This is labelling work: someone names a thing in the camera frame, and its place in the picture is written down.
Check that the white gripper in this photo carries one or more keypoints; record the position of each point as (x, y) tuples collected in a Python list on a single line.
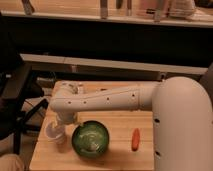
[(66, 118)]

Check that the white ceramic cup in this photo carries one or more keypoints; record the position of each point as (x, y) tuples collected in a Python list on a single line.
[(55, 133)]

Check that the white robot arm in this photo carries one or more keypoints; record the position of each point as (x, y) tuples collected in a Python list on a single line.
[(182, 117)]

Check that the green bowl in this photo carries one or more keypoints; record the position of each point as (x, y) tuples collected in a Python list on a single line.
[(91, 140)]

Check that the black chair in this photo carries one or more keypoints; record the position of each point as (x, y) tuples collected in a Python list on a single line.
[(17, 83)]

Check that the orange carrot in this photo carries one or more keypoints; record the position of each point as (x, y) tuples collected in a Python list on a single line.
[(135, 140)]

